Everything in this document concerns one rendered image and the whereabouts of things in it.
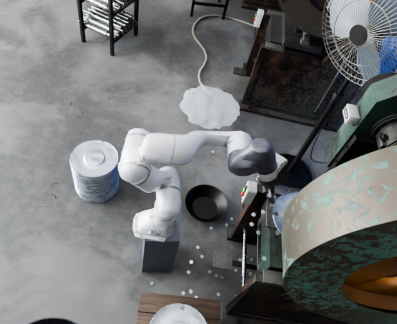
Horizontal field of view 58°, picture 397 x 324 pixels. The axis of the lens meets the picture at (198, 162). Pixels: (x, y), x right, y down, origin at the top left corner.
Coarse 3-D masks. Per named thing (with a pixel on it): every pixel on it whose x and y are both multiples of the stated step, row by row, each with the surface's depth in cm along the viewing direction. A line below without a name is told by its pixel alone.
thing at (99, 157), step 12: (84, 144) 227; (96, 144) 229; (108, 144) 230; (72, 156) 220; (84, 156) 221; (96, 156) 223; (108, 156) 225; (84, 168) 216; (96, 168) 218; (108, 168) 219
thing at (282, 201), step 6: (288, 192) 171; (294, 192) 172; (282, 198) 169; (288, 198) 169; (282, 204) 167; (276, 210) 164; (282, 210) 165; (276, 216) 162; (282, 216) 163; (276, 222) 160
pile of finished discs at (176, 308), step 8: (176, 304) 172; (160, 312) 169; (168, 312) 169; (176, 312) 170; (184, 312) 170; (192, 312) 171; (152, 320) 166; (160, 320) 167; (168, 320) 167; (176, 320) 168; (184, 320) 168; (192, 320) 169; (200, 320) 170
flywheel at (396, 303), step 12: (372, 264) 102; (384, 264) 102; (396, 264) 101; (348, 276) 111; (360, 276) 110; (372, 276) 109; (384, 276) 108; (348, 288) 117; (360, 288) 117; (372, 288) 116; (384, 288) 115; (396, 288) 114; (360, 300) 117; (372, 300) 119; (384, 300) 119; (396, 300) 119; (396, 312) 120
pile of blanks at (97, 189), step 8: (72, 168) 216; (80, 176) 216; (104, 176) 217; (112, 176) 226; (80, 184) 224; (88, 184) 220; (96, 184) 221; (104, 184) 225; (112, 184) 232; (80, 192) 233; (88, 192) 229; (96, 192) 230; (104, 192) 231; (112, 192) 238; (88, 200) 236; (96, 200) 235; (104, 200) 239
